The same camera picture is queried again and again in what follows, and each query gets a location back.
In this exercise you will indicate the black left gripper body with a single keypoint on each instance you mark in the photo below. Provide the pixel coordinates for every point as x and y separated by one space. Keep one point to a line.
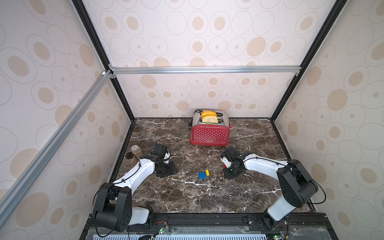
166 169

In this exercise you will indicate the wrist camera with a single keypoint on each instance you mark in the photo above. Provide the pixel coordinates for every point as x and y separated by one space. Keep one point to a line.
225 161
166 158

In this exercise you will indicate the front yellow toast slice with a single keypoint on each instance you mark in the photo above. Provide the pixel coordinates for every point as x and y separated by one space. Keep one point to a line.
210 119

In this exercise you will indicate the horizontal aluminium frame bar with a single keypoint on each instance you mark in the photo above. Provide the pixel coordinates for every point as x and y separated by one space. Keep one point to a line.
207 70

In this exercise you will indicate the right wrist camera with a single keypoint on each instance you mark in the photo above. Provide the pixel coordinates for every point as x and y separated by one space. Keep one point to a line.
225 161

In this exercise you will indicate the rear yellow toast slice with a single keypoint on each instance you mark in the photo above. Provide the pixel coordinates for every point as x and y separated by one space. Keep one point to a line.
208 113

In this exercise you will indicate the red polka dot toaster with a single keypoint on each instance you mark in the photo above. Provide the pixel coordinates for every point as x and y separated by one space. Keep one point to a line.
210 134

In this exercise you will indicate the blue lego brick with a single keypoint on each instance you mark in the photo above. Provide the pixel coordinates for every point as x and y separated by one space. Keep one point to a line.
202 175

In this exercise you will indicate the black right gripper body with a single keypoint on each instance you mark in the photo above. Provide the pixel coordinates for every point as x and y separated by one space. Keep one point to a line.
230 169

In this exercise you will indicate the black round lid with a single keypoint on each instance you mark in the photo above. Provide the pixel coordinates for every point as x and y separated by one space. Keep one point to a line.
129 155

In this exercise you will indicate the yellow toast slice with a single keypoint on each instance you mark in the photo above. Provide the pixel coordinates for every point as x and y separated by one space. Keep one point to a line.
210 119
208 113

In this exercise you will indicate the diagonal aluminium frame bar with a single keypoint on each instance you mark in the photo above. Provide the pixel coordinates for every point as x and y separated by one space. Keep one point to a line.
24 183

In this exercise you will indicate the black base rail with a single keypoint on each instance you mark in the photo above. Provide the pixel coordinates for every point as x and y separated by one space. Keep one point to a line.
245 226

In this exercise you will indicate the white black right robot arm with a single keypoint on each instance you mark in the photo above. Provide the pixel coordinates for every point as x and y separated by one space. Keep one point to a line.
296 184

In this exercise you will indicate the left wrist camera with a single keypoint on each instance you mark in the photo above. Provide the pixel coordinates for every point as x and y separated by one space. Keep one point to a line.
166 158

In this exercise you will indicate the glass jar with beige lid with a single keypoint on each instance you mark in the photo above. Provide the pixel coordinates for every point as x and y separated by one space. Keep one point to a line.
136 150

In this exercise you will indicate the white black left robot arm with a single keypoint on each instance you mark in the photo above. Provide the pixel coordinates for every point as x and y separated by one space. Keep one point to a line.
112 206

